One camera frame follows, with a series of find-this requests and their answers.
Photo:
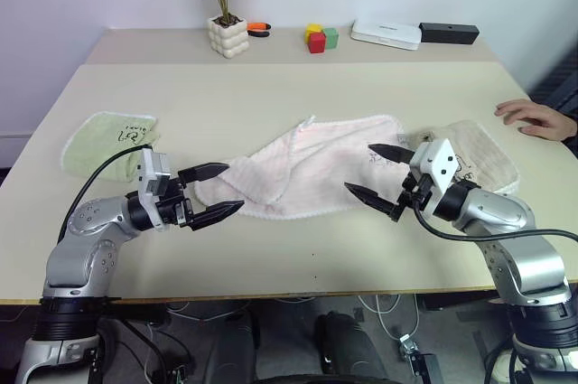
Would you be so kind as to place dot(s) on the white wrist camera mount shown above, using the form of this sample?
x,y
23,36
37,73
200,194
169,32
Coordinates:
x,y
153,176
440,162

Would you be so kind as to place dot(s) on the person's bare hand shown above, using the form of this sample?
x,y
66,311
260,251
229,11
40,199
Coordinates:
x,y
551,124

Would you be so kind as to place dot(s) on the beige towel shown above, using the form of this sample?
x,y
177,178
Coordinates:
x,y
483,149

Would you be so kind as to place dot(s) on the long black box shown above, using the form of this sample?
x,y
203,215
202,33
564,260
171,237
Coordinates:
x,y
447,34

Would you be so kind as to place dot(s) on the flat white box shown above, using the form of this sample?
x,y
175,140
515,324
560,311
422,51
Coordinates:
x,y
384,34

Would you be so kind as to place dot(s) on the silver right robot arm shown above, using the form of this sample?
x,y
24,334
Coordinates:
x,y
496,212

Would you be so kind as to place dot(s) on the red cube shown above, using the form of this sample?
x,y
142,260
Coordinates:
x,y
317,44

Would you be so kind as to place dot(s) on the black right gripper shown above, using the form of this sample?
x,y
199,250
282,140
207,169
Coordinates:
x,y
417,192

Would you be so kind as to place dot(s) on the dark rounded shape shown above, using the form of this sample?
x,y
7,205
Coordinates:
x,y
338,343

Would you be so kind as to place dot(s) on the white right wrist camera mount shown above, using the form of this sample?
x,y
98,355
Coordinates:
x,y
440,162

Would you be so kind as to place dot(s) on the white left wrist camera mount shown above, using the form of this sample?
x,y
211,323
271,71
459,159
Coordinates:
x,y
153,176

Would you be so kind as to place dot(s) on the orange black pliers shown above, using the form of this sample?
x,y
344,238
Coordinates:
x,y
257,26

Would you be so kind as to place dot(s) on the green cube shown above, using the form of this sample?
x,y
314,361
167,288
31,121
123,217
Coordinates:
x,y
332,38

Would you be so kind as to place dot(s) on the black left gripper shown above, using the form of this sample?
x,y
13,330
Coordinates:
x,y
174,208

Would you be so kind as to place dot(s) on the folded green towel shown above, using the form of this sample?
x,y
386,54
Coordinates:
x,y
95,144

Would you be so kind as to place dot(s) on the metal caster bracket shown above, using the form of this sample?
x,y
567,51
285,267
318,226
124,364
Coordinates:
x,y
407,350

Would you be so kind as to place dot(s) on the pink towel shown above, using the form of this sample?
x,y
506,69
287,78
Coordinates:
x,y
316,167

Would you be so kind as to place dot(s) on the yellow cube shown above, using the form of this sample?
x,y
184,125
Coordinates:
x,y
311,29

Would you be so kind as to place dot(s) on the white bubble plant pot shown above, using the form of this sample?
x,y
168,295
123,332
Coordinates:
x,y
228,40

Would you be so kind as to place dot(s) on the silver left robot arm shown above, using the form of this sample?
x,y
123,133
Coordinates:
x,y
90,230

